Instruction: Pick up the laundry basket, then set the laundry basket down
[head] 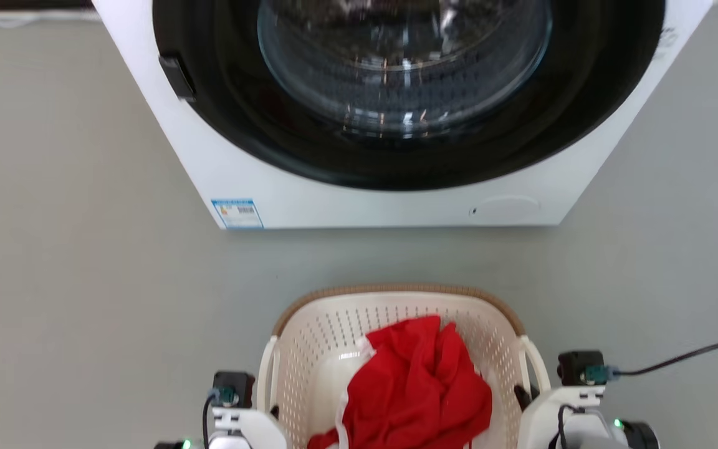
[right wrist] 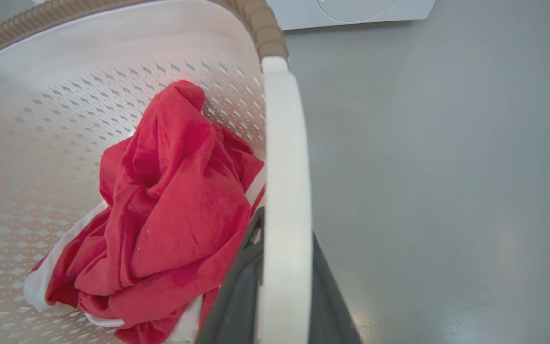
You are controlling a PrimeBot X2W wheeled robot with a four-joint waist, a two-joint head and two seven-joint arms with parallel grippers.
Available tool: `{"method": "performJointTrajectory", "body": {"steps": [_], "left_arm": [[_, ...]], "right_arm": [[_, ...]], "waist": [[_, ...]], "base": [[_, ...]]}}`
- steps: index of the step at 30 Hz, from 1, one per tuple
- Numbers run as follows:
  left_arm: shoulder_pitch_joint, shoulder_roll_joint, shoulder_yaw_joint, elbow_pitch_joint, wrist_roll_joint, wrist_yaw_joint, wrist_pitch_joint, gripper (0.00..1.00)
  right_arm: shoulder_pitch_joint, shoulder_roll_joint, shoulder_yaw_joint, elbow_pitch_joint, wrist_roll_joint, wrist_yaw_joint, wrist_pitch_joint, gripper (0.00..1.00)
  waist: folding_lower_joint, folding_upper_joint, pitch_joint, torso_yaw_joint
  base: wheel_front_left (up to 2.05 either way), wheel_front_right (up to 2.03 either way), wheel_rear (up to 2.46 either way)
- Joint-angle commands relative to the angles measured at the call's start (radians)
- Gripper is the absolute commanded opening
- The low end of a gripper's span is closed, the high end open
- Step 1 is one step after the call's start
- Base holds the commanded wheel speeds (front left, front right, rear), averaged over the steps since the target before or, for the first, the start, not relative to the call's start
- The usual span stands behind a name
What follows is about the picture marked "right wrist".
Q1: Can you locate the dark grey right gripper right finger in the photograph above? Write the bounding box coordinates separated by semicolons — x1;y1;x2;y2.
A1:
307;232;363;344

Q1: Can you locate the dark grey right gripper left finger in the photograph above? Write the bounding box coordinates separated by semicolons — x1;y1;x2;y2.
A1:
195;207;266;344

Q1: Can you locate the white perforated laundry basket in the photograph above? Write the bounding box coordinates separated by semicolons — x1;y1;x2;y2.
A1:
0;0;314;344

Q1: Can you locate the red and white garment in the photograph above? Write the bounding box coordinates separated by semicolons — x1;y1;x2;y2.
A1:
23;80;267;344

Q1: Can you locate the white washing machine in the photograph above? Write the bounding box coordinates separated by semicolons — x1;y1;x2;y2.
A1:
266;0;437;31

